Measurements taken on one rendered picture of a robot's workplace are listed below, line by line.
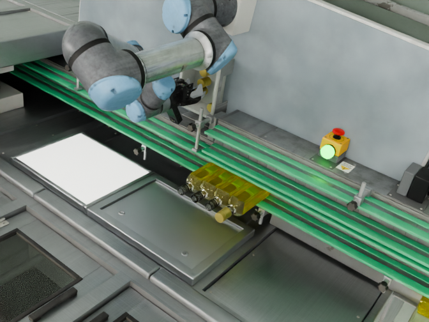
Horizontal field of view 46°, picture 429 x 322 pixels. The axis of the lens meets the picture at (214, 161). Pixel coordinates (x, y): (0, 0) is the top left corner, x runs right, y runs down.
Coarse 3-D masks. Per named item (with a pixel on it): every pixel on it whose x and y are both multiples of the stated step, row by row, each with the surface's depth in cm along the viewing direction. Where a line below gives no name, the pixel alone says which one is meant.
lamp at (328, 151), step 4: (328, 144) 162; (324, 148) 161; (328, 148) 160; (332, 148) 161; (320, 152) 162; (324, 152) 161; (328, 152) 160; (332, 152) 160; (324, 156) 161; (328, 156) 161; (332, 156) 161
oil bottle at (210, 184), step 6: (216, 174) 172; (222, 174) 172; (228, 174) 173; (234, 174) 174; (204, 180) 168; (210, 180) 168; (216, 180) 169; (222, 180) 169; (228, 180) 171; (204, 186) 166; (210, 186) 165; (216, 186) 166; (210, 192) 165; (210, 198) 166
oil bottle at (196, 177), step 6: (210, 162) 178; (204, 168) 175; (210, 168) 175; (216, 168) 176; (222, 168) 177; (192, 174) 170; (198, 174) 170; (204, 174) 171; (210, 174) 172; (186, 180) 170; (192, 180) 168; (198, 180) 168; (198, 186) 168
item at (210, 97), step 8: (184, 72) 189; (192, 72) 192; (216, 72) 178; (184, 80) 191; (192, 80) 194; (216, 80) 179; (208, 88) 192; (216, 88) 180; (208, 96) 193; (216, 96) 183; (192, 104) 194; (200, 104) 194; (208, 112) 189
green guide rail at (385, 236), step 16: (224, 160) 173; (240, 160) 176; (256, 176) 167; (272, 176) 169; (288, 192) 162; (304, 192) 164; (320, 208) 157; (336, 208) 158; (352, 224) 152; (368, 224) 153; (384, 240) 147; (400, 240) 149; (416, 256) 143
